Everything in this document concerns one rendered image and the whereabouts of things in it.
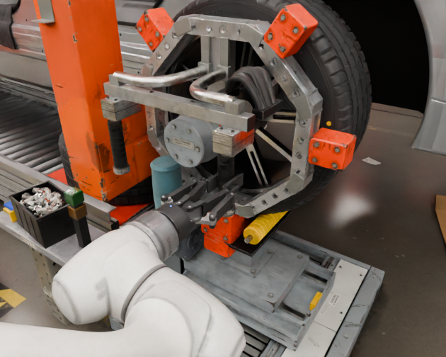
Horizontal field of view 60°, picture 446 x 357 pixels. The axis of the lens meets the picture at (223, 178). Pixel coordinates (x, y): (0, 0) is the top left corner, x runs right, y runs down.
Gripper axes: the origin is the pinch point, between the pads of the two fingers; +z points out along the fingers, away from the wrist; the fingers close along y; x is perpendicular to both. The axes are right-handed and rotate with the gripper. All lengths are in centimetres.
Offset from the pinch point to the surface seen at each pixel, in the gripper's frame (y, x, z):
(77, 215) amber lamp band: -48, -24, -7
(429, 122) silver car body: 31, 1, 60
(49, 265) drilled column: -68, -52, -10
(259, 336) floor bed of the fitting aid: -1, -77, 24
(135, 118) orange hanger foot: -57, -7, 28
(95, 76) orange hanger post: -54, 12, 13
